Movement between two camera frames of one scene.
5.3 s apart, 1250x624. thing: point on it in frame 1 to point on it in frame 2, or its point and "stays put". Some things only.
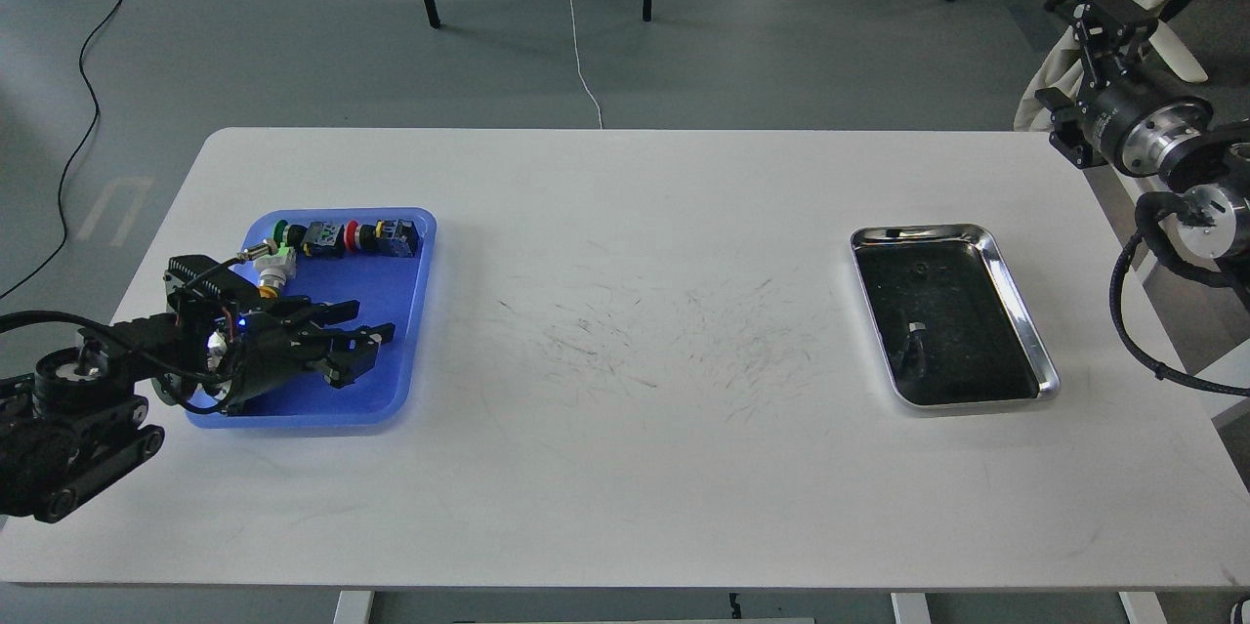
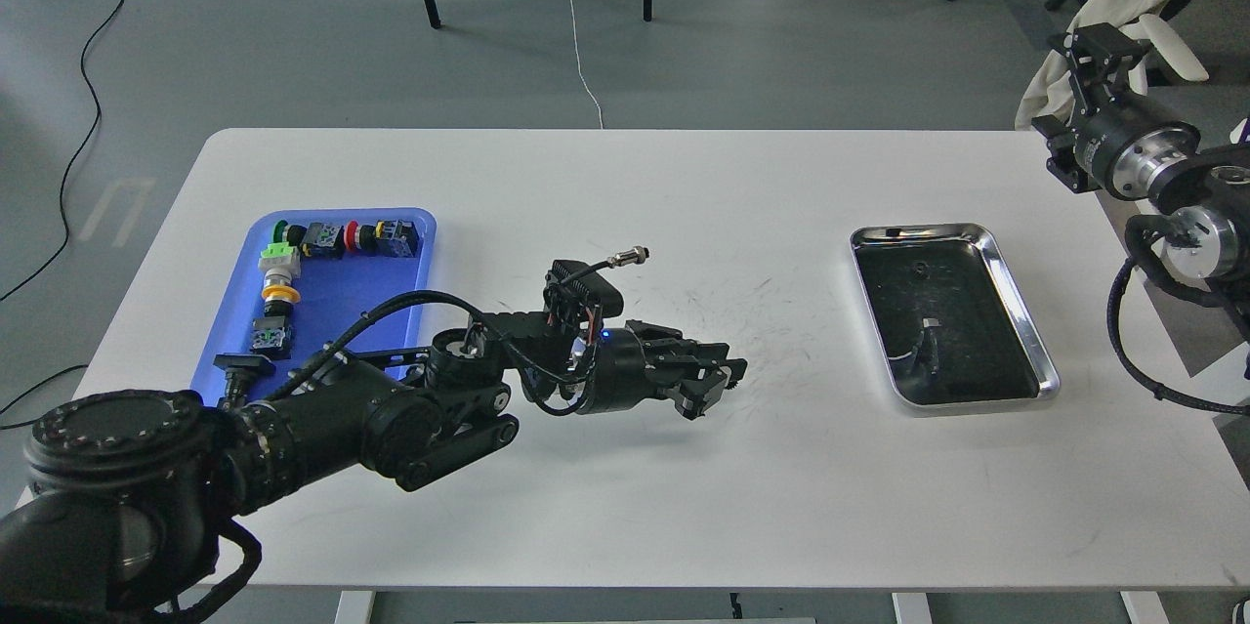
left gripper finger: [345, 354] to [702, 390]
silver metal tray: [946, 320] stays put
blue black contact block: [399, 238] stays put
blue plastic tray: [386, 289] stays put
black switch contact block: [322, 239] stays put
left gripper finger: [320, 313] to [670, 343]
